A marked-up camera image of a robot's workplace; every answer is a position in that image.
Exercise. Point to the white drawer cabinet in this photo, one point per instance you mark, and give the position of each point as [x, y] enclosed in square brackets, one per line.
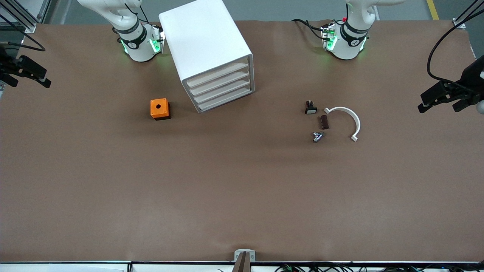
[200, 34]

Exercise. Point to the white curved plastic bracket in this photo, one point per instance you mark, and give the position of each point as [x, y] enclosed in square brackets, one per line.
[342, 108]

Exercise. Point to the white flat panel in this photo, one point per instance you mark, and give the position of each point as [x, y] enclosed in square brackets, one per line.
[56, 268]

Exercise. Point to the silver metal fitting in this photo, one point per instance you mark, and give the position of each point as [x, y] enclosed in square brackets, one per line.
[317, 136]

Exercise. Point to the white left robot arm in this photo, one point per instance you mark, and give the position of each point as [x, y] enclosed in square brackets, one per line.
[346, 49]

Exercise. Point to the grey metal bracket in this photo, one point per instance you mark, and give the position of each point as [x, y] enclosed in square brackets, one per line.
[238, 254]

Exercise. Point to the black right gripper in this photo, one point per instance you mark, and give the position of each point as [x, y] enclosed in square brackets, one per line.
[8, 65]

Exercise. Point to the small black switch module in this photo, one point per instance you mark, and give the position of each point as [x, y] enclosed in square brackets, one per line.
[311, 109]

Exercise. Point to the orange button enclosure box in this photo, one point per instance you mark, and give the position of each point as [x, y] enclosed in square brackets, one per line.
[154, 104]

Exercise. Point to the brown post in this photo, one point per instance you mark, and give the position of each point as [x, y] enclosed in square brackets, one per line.
[242, 264]

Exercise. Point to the brown terminal block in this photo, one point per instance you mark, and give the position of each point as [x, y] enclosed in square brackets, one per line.
[324, 122]

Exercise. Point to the white plastic drawer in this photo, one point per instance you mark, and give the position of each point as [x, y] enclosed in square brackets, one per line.
[221, 90]
[223, 99]
[219, 82]
[217, 74]

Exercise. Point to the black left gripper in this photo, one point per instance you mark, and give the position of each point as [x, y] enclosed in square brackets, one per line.
[472, 80]

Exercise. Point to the aluminium frame profile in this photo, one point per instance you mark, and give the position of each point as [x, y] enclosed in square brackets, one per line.
[19, 19]
[459, 23]

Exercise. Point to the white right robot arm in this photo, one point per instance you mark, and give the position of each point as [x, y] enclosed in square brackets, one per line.
[138, 49]

